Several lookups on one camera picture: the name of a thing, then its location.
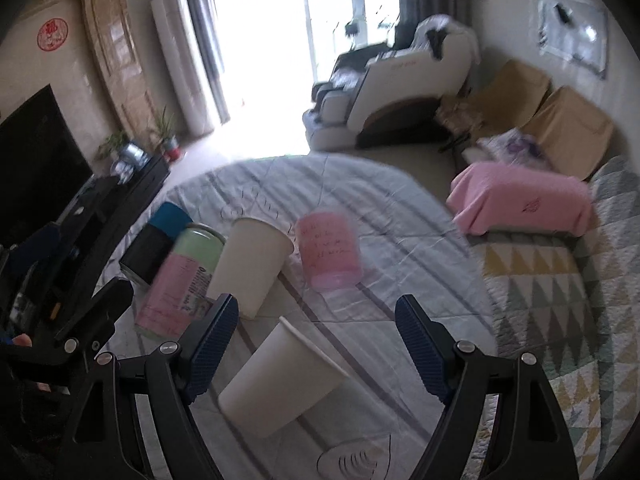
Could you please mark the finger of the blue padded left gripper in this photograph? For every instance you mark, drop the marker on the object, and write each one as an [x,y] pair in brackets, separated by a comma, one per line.
[93,325]

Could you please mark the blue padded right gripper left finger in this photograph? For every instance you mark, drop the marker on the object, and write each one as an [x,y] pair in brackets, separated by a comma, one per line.
[203,345]

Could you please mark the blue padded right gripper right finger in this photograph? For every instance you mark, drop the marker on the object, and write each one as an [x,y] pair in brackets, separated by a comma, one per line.
[430,346]

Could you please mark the pink translucent plastic cup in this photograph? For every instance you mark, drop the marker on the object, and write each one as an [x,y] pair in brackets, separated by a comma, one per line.
[328,246]

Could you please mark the white paper cup near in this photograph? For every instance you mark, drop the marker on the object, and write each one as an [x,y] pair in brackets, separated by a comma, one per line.
[286,376]

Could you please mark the white paper cup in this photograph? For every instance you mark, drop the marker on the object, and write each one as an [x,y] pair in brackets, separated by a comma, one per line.
[250,262]
[286,376]

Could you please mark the white paper cup far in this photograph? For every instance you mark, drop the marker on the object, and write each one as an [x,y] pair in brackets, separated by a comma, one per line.
[250,262]

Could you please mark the pink and green can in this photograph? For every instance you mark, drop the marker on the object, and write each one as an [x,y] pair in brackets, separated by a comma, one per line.
[178,293]

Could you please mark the blue and black tin can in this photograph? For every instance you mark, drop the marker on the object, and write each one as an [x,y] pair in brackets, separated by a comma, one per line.
[145,255]

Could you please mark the black tv cabinet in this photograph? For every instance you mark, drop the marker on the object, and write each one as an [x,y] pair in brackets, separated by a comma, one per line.
[101,214]

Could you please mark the patterned quilt sofa cover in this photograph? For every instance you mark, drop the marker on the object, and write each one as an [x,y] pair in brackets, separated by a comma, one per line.
[574,303]

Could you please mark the grey striped tablecloth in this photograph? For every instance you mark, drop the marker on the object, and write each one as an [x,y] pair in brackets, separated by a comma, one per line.
[364,235]

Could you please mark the pink towel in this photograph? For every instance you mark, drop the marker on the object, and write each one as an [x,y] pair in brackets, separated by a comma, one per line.
[488,196]

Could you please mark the black television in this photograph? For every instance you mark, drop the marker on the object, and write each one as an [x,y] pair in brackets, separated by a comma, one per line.
[42,167]

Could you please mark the small potted plant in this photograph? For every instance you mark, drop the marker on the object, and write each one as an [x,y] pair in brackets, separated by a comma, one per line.
[113,143]

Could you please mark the potted plant red pot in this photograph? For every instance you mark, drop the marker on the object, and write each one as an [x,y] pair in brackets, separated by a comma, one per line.
[163,134]

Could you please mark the white purple pillow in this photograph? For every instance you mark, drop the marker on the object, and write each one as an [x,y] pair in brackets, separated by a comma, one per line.
[515,148]

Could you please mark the tan folding chair right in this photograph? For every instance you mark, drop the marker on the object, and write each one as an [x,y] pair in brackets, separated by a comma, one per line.
[573,133]

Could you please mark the tan folding chair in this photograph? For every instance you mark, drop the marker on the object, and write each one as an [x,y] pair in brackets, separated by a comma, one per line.
[508,102]
[573,133]

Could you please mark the white massage chair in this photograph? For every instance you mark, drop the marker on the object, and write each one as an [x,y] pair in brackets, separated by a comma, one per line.
[372,82]

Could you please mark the tan folding chair left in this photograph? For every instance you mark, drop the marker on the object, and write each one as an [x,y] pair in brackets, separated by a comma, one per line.
[508,102]

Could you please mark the white standing air conditioner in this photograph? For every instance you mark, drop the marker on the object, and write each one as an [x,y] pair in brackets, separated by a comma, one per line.
[186,69]

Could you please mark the glass sliding door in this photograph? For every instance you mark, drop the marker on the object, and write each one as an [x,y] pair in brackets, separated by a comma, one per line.
[273,51]

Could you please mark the red round wall decoration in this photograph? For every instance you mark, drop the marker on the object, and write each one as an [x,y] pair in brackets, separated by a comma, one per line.
[52,34]

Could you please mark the wall whiteboard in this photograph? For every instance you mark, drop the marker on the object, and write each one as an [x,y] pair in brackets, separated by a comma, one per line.
[576,31]

